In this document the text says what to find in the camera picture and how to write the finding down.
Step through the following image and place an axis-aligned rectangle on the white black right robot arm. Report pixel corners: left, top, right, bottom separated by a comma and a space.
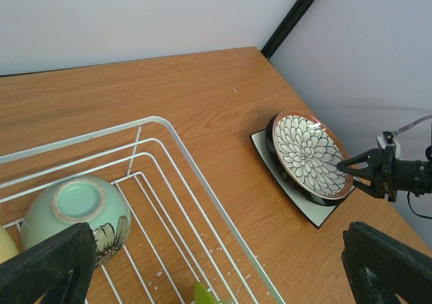
337, 138, 431, 202

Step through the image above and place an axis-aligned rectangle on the white square plate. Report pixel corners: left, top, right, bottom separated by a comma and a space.
249, 130, 339, 229

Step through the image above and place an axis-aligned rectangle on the yellow ceramic mug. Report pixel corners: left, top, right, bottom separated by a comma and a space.
0, 227, 20, 263

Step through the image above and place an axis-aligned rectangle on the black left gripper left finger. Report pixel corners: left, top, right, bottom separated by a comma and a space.
1, 223, 97, 303

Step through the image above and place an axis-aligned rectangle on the black right corner post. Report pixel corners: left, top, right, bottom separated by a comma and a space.
261, 0, 315, 60

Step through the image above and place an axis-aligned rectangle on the lime green plate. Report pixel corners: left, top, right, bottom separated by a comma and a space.
194, 282, 233, 304

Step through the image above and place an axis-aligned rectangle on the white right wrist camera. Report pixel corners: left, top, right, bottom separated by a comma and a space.
376, 131, 402, 159

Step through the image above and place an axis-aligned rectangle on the pale green ceramic bowl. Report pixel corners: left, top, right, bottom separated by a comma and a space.
20, 176, 132, 267

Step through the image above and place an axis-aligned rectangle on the white wire dish rack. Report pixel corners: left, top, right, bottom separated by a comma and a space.
1, 116, 283, 303

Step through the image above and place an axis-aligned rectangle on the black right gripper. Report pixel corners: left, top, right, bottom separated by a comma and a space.
336, 146, 397, 202

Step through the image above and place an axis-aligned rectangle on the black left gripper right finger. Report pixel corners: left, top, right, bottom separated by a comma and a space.
342, 222, 431, 303

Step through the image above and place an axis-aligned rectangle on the brown rimmed patterned plate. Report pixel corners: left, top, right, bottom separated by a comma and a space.
271, 111, 353, 201

